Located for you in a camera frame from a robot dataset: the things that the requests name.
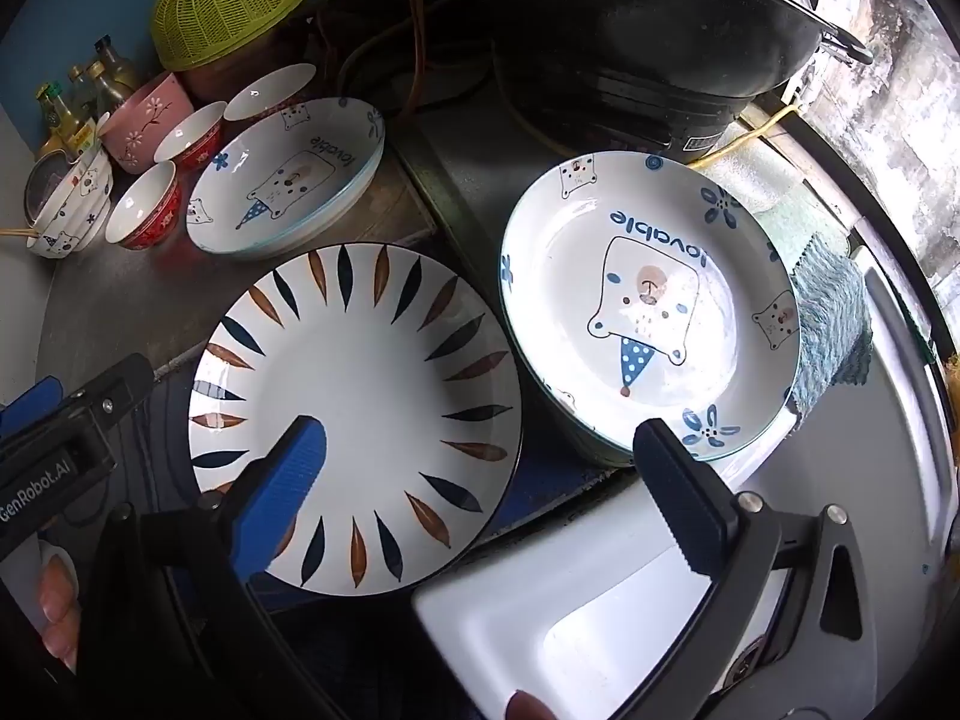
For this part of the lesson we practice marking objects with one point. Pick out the white plate with leaf pattern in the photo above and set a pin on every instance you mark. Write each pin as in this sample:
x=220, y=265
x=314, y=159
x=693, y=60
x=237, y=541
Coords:
x=375, y=405

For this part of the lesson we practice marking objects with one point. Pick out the red patterned bowl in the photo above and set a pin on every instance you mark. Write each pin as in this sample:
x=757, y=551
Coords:
x=154, y=229
x=191, y=139
x=270, y=90

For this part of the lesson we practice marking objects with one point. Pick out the black induction cooker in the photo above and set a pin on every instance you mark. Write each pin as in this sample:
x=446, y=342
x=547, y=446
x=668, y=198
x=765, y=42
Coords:
x=615, y=116

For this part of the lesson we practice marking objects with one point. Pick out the blue knitted cloth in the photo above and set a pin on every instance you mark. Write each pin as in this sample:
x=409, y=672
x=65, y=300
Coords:
x=829, y=315

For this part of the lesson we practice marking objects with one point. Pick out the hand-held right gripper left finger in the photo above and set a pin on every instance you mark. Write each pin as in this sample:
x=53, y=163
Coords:
x=289, y=495

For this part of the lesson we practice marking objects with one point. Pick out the wooden chopstick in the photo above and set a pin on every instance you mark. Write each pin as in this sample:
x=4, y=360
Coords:
x=15, y=231

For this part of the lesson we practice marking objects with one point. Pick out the white bear print plate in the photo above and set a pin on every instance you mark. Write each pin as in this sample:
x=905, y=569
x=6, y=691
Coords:
x=581, y=444
x=570, y=277
x=300, y=180

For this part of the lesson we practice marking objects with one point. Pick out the metal strainer bowl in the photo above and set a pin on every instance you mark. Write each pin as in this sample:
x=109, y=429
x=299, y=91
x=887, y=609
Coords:
x=43, y=176

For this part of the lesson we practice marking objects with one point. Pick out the black wok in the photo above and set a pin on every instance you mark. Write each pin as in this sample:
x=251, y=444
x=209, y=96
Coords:
x=637, y=15

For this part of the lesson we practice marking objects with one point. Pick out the black cap oil bottle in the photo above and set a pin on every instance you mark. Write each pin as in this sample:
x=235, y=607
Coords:
x=114, y=79

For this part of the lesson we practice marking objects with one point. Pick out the white bear print bowl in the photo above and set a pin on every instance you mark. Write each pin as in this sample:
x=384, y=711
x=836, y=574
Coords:
x=75, y=232

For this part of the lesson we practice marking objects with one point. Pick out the person's left hand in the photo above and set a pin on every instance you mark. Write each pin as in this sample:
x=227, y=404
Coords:
x=60, y=607

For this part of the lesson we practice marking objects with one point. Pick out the person's right hand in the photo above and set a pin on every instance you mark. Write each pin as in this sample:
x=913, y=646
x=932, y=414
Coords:
x=536, y=709

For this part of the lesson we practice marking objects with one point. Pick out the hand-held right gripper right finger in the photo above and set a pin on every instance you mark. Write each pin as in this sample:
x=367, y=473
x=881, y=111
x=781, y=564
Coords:
x=679, y=499

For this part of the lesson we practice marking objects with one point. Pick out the yellow-green mesh food cover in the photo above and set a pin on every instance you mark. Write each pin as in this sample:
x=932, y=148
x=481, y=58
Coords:
x=225, y=7

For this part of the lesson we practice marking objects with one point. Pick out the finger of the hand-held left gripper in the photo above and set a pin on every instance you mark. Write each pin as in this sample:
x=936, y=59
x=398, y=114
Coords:
x=34, y=401

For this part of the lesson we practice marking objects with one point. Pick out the green label sauce bottle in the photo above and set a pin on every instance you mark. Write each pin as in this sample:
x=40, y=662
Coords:
x=54, y=120

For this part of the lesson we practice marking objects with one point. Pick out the pink flower print bowl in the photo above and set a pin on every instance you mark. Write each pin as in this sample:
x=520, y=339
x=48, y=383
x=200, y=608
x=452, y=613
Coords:
x=142, y=135

